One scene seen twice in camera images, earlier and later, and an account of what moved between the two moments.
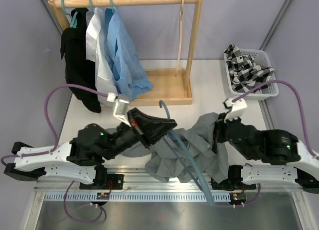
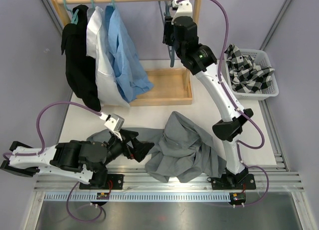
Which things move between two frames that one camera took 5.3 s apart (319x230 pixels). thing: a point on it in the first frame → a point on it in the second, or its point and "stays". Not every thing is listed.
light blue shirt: x=129 y=74 stays
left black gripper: x=149 y=129 → x=141 y=148
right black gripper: x=219 y=126 → x=168 y=27
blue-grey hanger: x=181 y=162 → x=167 y=13
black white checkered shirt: x=243 y=74 stays
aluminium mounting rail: x=136 y=184 stays
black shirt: x=79 y=70 stays
